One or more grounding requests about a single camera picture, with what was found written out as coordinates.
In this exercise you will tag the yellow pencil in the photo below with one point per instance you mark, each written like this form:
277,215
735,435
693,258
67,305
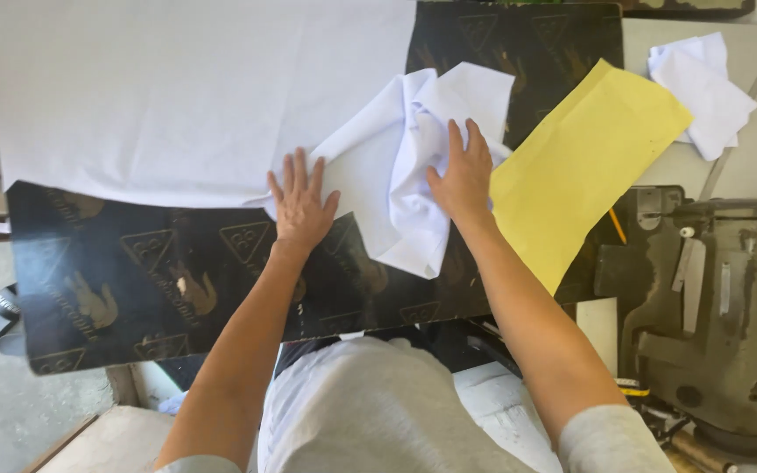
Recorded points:
617,226

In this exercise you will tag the large flat white fabric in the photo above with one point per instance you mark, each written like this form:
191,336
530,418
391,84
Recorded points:
181,92

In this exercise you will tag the person's grey shirt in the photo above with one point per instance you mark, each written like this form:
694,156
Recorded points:
378,407

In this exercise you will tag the person's left hand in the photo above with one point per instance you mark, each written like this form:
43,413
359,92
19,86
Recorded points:
300,209

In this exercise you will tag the black printed board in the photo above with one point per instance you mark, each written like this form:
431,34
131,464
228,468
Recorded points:
155,282

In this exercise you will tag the small white fabric pieces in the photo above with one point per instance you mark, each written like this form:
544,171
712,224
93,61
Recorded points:
700,92

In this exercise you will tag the old grey sewing machine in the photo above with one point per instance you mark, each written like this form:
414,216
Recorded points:
700,295

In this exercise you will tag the yellow paper pattern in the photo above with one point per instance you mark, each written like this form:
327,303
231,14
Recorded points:
575,171

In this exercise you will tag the metal ruler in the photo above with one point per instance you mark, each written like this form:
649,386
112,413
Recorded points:
727,154

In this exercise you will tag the white fabric piece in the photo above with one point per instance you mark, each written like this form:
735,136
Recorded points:
391,177

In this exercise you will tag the person's right hand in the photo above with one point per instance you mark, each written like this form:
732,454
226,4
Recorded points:
465,176

